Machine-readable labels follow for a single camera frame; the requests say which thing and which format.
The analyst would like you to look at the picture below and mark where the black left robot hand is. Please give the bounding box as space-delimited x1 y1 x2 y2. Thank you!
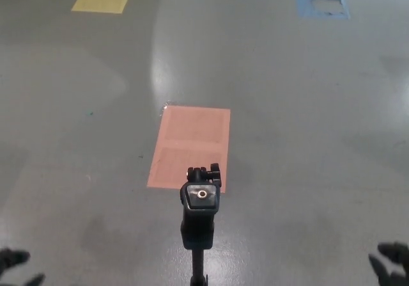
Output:
0 248 46 286

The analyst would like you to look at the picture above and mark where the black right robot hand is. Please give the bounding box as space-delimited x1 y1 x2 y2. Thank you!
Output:
368 241 409 286

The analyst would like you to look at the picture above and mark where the black phone stand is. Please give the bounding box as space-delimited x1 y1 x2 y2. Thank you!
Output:
179 162 222 286

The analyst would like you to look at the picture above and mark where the orange rectangular floor marking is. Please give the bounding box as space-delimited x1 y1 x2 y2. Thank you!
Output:
146 105 231 194

